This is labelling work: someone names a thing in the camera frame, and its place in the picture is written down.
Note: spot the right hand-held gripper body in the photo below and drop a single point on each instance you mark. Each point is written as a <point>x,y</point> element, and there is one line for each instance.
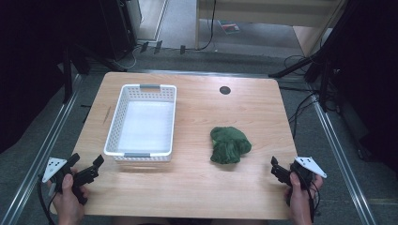
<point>309,165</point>

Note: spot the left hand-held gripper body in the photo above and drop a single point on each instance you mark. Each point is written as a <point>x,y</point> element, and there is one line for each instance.
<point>53,167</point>

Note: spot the green cloth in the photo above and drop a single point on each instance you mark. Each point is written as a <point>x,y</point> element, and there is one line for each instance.
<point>228,143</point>

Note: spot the white plastic basket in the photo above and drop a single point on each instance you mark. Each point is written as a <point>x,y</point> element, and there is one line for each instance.
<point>147,125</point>

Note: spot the person's right hand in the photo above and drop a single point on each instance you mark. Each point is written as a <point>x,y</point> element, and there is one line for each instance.
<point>298,200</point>

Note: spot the person's left hand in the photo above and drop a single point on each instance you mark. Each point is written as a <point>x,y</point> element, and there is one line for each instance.
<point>68,200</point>

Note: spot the black metal stand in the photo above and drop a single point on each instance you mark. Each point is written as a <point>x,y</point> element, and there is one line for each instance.
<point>67,75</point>
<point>313,65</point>

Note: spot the black round table grommet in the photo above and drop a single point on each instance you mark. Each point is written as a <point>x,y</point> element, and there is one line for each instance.
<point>225,90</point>

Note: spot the black curtain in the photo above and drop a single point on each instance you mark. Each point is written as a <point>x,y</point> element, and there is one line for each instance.
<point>372,78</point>
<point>28,68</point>

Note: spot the black cabinet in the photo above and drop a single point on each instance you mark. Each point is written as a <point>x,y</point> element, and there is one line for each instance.
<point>117,25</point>

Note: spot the red and green booklet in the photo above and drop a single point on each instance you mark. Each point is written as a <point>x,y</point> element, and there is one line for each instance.
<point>230,26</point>

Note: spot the light wooden shelf unit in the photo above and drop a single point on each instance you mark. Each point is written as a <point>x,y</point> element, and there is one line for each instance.
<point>266,7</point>

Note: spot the aluminium floor rail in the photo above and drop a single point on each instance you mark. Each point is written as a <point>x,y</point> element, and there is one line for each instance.
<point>341,162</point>
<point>37,162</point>

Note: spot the small black floor bracket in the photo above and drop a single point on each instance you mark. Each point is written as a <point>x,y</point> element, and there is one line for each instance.
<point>158,47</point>
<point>182,49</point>
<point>144,47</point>

